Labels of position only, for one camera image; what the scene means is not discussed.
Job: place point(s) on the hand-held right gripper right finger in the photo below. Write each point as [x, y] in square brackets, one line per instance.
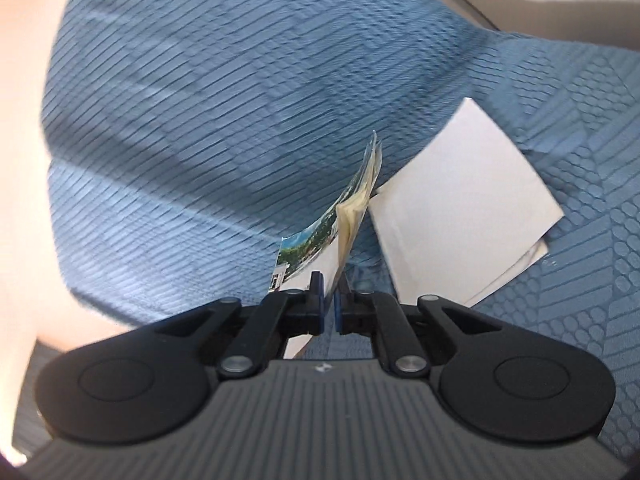
[338, 312]

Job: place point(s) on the blue textured sofa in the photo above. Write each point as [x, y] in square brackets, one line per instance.
[225, 110]

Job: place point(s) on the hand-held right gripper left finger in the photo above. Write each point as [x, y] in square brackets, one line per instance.
[321, 307]

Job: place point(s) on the white booklet underneath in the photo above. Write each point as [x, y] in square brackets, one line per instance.
[305, 255]
[525, 260]

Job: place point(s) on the white cover notebook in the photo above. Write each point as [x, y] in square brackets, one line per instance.
[460, 195]

